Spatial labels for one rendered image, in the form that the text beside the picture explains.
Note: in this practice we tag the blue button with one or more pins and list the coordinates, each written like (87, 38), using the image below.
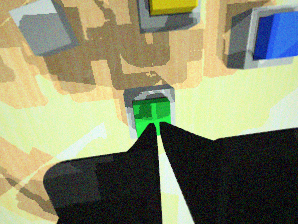
(263, 37)

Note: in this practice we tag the yellow button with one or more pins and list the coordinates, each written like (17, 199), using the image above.
(167, 15)

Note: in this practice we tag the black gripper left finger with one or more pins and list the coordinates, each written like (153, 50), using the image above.
(91, 180)

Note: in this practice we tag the green button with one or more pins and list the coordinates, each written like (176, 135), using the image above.
(150, 104)

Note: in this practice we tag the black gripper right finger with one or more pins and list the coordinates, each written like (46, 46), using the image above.
(203, 167)

